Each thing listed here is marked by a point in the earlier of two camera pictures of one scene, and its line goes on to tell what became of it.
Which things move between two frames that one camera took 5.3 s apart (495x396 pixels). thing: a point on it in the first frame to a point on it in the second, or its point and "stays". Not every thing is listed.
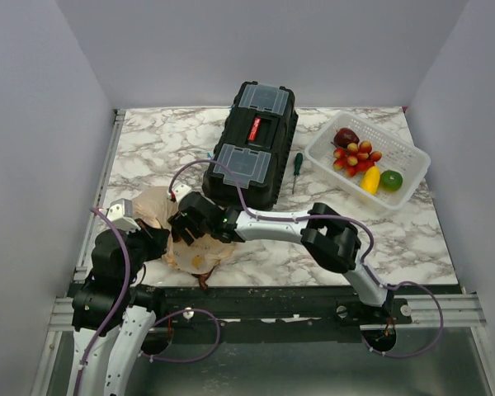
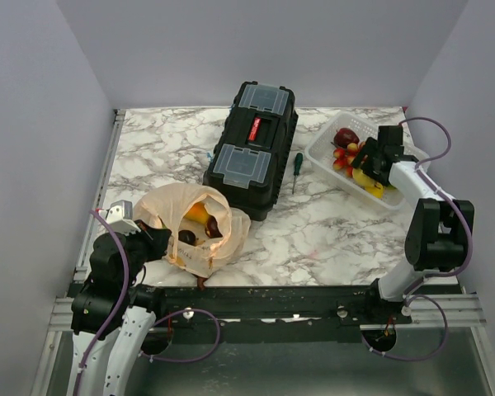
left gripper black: (157, 237) stays
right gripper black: (180, 223) to (370, 150)
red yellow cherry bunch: (355, 157) stays
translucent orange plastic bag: (156, 206) stays
